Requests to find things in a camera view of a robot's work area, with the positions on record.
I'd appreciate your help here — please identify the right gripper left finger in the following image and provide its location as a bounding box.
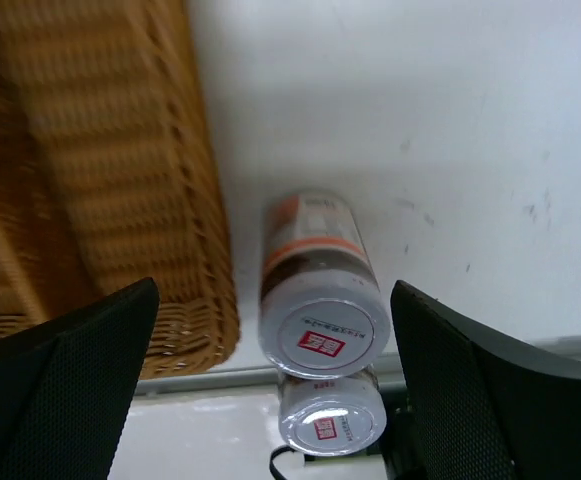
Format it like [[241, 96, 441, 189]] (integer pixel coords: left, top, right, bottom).
[[0, 278, 160, 479]]

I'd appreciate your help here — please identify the white-lid spice jar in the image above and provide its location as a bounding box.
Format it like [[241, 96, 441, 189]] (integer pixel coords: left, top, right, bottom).
[[259, 189, 391, 379], [278, 367, 387, 457]]

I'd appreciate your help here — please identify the wicker basket tray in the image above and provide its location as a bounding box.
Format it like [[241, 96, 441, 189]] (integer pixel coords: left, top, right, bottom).
[[0, 1, 240, 379]]

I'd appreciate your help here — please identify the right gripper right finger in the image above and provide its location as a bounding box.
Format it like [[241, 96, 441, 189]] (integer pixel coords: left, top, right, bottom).
[[390, 281, 581, 479]]

